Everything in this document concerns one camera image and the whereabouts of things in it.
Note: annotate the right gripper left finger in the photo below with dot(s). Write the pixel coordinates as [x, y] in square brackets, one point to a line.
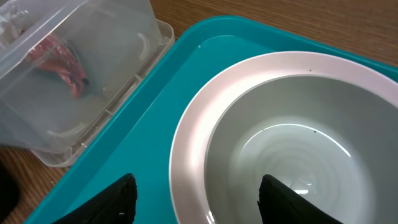
[116, 204]

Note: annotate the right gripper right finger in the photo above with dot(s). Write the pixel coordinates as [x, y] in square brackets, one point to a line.
[279, 204]

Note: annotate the large white plate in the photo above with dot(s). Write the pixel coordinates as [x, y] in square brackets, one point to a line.
[199, 120]

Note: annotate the grey bowl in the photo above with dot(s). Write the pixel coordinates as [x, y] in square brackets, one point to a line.
[331, 142]

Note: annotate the red foil wrapper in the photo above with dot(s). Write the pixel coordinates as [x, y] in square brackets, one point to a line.
[52, 55]

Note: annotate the white napkin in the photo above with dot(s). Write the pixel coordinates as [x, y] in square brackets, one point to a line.
[13, 22]

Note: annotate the teal serving tray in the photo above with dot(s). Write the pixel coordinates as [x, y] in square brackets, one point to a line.
[139, 137]

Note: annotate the clear plastic bin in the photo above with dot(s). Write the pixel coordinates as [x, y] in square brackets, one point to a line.
[118, 43]

